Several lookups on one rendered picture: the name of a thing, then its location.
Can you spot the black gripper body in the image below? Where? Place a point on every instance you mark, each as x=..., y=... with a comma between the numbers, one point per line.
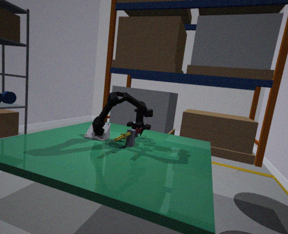
x=147, y=126

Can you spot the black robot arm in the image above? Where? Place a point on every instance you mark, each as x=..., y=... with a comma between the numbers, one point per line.
x=113, y=100

